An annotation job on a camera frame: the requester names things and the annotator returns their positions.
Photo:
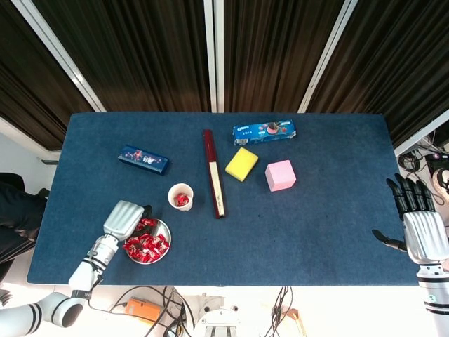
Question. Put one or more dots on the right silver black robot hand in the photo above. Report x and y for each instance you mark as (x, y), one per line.
(426, 238)

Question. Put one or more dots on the dark brown pleated curtain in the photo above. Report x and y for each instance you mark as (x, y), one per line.
(403, 70)
(273, 52)
(140, 52)
(28, 87)

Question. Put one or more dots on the navy floral print box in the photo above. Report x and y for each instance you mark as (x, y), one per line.
(144, 159)

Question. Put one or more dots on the black electronic device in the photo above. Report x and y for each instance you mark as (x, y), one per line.
(435, 163)

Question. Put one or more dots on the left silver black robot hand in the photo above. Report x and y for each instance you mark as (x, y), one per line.
(122, 219)

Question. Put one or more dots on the blue felt table cloth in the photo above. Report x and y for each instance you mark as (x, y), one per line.
(280, 228)

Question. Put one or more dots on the white paper cup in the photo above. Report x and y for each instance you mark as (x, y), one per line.
(186, 208)

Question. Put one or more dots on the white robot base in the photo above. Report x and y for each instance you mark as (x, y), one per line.
(217, 324)

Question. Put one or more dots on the long dark red box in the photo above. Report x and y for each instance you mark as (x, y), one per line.
(210, 151)

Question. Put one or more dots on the round silver metal plate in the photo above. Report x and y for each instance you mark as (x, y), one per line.
(162, 228)

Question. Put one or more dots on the white metal frame post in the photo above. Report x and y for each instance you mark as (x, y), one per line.
(328, 52)
(59, 52)
(209, 52)
(421, 133)
(220, 70)

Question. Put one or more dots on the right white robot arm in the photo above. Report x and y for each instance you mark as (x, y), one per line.
(433, 291)

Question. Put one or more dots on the white round device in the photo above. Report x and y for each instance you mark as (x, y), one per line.
(442, 175)

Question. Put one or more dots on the black office chair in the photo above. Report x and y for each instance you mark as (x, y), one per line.
(17, 217)

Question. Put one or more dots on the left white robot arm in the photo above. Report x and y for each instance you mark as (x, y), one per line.
(84, 272)

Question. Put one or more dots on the pink foam cube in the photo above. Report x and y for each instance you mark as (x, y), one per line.
(280, 175)

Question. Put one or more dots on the orange box device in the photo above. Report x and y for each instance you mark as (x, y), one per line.
(142, 310)

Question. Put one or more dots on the yellow sponge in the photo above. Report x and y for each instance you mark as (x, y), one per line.
(241, 164)

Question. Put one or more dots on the tan wooden piece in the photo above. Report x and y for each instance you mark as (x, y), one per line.
(294, 313)

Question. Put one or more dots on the blue Oreo cookie box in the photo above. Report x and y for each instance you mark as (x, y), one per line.
(252, 133)

